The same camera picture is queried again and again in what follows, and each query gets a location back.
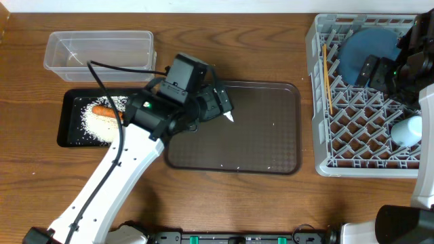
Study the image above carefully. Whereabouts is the white tissue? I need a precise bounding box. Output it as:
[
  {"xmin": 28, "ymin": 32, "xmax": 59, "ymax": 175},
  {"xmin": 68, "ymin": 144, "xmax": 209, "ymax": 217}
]
[{"xmin": 224, "ymin": 111, "xmax": 234, "ymax": 122}]

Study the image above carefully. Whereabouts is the dark blue plate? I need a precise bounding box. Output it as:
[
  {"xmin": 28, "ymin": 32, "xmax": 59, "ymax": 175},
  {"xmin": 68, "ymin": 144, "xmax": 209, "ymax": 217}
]
[{"xmin": 338, "ymin": 28, "xmax": 401, "ymax": 85}]

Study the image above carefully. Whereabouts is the light blue cup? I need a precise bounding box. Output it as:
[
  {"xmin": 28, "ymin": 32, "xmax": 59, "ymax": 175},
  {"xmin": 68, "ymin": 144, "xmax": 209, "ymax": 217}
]
[{"xmin": 391, "ymin": 115, "xmax": 422, "ymax": 147}]

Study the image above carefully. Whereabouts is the orange carrot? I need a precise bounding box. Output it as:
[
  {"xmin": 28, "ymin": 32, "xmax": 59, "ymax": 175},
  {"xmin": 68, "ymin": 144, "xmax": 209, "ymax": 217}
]
[{"xmin": 92, "ymin": 106, "xmax": 116, "ymax": 119}]

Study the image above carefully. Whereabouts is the white rice pile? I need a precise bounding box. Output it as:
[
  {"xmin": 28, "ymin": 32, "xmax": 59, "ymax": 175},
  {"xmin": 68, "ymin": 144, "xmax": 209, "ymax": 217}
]
[{"xmin": 79, "ymin": 96, "xmax": 119, "ymax": 143}]

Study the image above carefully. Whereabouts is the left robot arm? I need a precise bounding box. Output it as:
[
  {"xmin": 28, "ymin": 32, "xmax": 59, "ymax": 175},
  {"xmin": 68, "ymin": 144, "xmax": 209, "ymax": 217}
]
[{"xmin": 22, "ymin": 84, "xmax": 173, "ymax": 244}]

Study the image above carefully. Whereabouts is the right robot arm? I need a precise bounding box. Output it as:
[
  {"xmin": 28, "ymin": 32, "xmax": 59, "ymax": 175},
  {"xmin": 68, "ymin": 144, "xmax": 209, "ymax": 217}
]
[{"xmin": 336, "ymin": 10, "xmax": 433, "ymax": 243}]

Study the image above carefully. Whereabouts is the grey dishwasher rack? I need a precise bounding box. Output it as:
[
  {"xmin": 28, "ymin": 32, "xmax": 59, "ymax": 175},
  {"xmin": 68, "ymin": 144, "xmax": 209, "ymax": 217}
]
[{"xmin": 306, "ymin": 14, "xmax": 421, "ymax": 178}]

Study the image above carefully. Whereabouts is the black waste tray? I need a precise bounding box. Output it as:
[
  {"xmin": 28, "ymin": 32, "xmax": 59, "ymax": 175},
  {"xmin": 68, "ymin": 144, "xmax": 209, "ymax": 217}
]
[{"xmin": 56, "ymin": 87, "xmax": 150, "ymax": 148}]

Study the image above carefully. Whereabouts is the brown serving tray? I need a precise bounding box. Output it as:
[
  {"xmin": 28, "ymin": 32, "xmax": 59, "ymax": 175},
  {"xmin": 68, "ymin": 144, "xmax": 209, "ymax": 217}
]
[{"xmin": 164, "ymin": 81, "xmax": 302, "ymax": 175}]

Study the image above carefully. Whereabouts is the clear plastic container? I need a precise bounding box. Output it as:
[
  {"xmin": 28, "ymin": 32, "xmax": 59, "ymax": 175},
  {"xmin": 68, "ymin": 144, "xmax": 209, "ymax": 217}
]
[{"xmin": 43, "ymin": 30, "xmax": 157, "ymax": 82}]

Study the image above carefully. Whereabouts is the left black cable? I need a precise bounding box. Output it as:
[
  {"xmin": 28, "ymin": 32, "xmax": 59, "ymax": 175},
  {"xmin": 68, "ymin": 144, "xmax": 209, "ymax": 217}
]
[{"xmin": 64, "ymin": 60, "xmax": 169, "ymax": 244}]

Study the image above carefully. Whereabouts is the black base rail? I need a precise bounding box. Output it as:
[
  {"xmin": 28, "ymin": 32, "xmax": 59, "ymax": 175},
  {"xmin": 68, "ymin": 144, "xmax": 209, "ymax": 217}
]
[{"xmin": 108, "ymin": 230, "xmax": 340, "ymax": 244}]

